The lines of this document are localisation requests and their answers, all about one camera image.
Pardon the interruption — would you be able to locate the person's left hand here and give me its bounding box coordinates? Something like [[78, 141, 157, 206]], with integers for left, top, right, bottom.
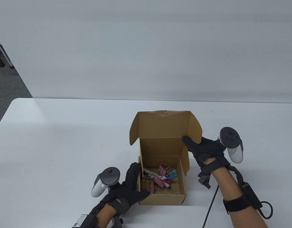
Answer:
[[101, 163, 151, 212]]

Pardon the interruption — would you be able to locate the person's right hand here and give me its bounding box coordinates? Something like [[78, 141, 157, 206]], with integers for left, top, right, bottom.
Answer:
[[182, 135, 232, 168]]

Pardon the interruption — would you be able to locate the clear plastic ruler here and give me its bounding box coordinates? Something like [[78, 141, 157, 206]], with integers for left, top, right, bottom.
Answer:
[[143, 167, 162, 178]]

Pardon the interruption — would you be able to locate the black capped white marker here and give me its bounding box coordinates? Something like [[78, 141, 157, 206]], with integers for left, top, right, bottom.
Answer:
[[144, 171, 172, 190]]

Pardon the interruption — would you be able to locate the brown cardboard mailer box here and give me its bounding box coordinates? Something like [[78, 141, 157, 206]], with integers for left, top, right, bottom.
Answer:
[[129, 110, 203, 205]]

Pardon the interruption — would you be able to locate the person's right forearm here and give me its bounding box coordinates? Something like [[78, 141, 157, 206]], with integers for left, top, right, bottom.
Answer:
[[203, 158, 268, 228]]

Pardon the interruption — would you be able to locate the grey white controller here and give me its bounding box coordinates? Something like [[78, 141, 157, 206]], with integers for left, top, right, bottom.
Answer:
[[218, 127, 244, 163], [91, 167, 120, 198]]

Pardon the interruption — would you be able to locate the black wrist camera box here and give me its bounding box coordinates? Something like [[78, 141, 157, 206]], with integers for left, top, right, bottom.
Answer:
[[73, 214, 96, 228], [240, 182, 263, 209]]

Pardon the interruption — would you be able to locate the black wrist strap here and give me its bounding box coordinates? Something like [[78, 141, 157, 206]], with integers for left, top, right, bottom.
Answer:
[[223, 194, 253, 215]]

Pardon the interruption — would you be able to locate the white metal cart frame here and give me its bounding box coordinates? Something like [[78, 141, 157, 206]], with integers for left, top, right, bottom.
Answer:
[[0, 33, 15, 70]]

